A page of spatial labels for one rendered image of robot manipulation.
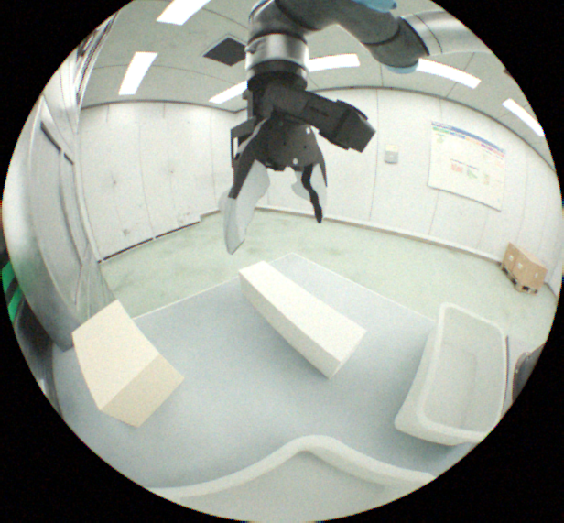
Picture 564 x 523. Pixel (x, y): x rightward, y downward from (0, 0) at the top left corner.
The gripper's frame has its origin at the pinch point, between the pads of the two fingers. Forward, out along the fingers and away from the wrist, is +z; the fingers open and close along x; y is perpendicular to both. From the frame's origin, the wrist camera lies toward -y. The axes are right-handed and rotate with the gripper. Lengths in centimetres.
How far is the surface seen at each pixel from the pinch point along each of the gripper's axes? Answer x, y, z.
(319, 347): 2.7, -8.7, 10.7
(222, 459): 20.5, -12.0, 16.3
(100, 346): 28.6, 5.2, 8.8
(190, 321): 14.2, 10.9, 16.3
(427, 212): -323, -19, 35
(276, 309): 2.4, -0.3, 10.5
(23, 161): 41.5, 16.7, -20.4
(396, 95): -305, 46, -166
